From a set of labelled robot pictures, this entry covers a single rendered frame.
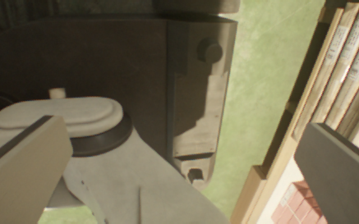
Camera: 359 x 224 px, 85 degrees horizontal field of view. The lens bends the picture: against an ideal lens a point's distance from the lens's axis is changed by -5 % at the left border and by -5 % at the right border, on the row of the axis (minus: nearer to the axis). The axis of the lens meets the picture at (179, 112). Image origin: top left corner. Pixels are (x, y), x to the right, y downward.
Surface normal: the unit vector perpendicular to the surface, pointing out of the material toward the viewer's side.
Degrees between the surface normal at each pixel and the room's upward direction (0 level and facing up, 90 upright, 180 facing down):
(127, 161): 90
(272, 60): 0
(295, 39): 0
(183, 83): 0
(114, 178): 90
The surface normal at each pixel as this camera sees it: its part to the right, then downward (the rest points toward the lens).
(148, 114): 0.20, 0.50
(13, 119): 0.04, -0.86
